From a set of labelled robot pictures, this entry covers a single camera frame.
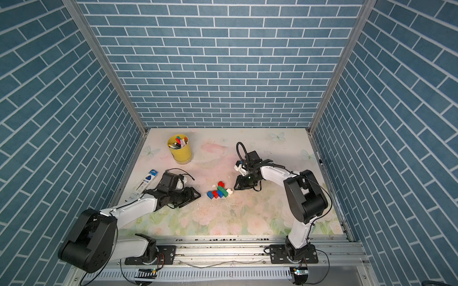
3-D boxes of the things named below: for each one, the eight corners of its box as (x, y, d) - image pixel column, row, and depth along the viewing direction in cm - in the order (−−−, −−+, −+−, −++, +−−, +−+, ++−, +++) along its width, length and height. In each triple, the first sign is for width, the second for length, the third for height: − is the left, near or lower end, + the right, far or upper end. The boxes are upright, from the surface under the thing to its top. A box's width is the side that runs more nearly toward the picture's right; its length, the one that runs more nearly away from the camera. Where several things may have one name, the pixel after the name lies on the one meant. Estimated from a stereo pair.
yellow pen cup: (172, 164, 105) (164, 149, 94) (176, 149, 112) (170, 134, 102) (190, 164, 105) (185, 149, 94) (193, 149, 112) (189, 134, 102)
